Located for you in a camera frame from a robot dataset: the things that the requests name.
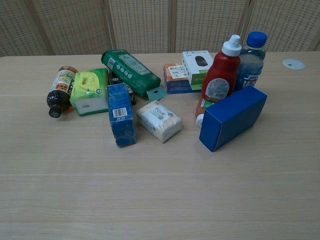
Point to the dark green wipes pack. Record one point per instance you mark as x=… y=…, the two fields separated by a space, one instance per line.
x=130 y=71

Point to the orange blue tissue pack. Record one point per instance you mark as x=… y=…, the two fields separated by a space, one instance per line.
x=175 y=77

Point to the white Face tissue pack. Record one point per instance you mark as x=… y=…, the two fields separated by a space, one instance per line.
x=158 y=120

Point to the dark tea bottle black cap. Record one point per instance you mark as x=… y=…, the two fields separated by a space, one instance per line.
x=60 y=88

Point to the round grey table grommet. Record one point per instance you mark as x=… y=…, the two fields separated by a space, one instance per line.
x=293 y=64

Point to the woven folding screen wooden frame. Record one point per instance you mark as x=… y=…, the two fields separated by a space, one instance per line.
x=155 y=25

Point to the clear drink bottle blue cap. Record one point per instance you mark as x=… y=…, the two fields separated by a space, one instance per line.
x=251 y=65

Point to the plain blue cardboard box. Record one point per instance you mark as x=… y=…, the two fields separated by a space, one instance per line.
x=232 y=117

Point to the white mouse box green edge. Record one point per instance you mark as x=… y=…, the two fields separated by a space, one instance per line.
x=197 y=68

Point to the green yellow tissue pack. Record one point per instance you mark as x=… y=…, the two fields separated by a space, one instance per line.
x=89 y=87

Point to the orange bottle white cap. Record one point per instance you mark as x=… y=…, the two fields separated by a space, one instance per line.
x=200 y=110

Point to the black small box white lettering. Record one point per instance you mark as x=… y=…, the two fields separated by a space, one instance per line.
x=125 y=86

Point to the red ketchup bottle white cap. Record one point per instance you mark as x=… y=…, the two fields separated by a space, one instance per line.
x=221 y=75

